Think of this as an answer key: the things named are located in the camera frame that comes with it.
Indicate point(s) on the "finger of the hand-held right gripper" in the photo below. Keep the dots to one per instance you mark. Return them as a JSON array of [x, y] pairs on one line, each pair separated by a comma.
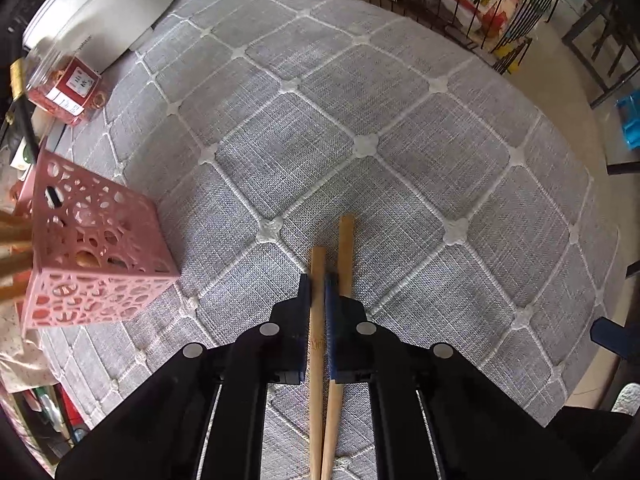
[[610, 337]]

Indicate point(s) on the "black metal chair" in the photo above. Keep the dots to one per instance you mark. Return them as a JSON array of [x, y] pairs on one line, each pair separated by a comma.
[[605, 25]]

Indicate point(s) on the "dark cloth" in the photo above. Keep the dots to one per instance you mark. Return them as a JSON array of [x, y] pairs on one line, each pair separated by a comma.
[[600, 445]]

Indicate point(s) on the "pink perforated utensil holder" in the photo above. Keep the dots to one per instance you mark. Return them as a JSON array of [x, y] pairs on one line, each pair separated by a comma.
[[100, 240]]

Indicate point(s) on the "red and white package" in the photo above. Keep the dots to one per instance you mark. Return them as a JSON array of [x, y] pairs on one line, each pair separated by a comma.
[[467, 2]]

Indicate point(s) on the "white electric cooking pot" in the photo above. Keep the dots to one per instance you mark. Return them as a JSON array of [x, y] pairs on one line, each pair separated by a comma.
[[100, 5]]

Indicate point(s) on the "grey shoe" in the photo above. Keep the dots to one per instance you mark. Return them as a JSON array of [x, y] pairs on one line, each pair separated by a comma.
[[627, 399]]

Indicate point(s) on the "blue plastic stool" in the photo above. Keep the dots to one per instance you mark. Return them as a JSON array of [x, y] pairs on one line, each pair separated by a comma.
[[630, 122]]

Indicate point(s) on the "floral patterned cloth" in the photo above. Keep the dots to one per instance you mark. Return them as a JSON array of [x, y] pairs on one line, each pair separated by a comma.
[[15, 355]]

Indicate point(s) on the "grey quilted tablecloth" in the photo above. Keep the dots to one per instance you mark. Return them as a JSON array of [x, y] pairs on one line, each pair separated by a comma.
[[400, 160]]

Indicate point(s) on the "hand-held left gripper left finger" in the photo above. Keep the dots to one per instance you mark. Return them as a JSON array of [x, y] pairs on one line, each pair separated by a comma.
[[300, 340]]

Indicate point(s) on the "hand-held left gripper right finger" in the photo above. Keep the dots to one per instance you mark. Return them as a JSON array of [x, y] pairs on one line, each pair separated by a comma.
[[334, 340]]

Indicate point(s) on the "red box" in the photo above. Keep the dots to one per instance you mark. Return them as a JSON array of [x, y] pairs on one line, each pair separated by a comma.
[[69, 407]]

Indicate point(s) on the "clear jar with red label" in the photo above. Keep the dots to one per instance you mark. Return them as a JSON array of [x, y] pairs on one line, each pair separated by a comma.
[[65, 90]]

